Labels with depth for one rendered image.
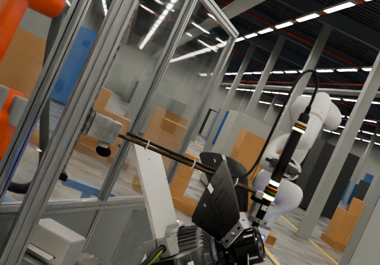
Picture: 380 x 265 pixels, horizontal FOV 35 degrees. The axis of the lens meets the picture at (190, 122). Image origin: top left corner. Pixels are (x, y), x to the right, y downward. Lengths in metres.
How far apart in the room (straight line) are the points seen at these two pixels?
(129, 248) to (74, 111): 0.51
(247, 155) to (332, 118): 7.61
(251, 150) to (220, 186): 8.42
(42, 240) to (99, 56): 0.67
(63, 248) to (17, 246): 0.21
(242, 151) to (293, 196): 7.49
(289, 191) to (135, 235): 0.93
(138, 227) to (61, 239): 0.26
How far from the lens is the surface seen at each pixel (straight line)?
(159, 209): 2.01
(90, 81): 1.83
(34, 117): 1.92
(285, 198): 2.73
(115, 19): 1.84
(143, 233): 2.02
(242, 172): 2.20
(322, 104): 2.50
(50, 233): 2.10
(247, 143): 10.20
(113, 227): 3.03
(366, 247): 3.89
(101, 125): 1.86
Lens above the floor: 1.53
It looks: 1 degrees down
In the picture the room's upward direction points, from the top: 24 degrees clockwise
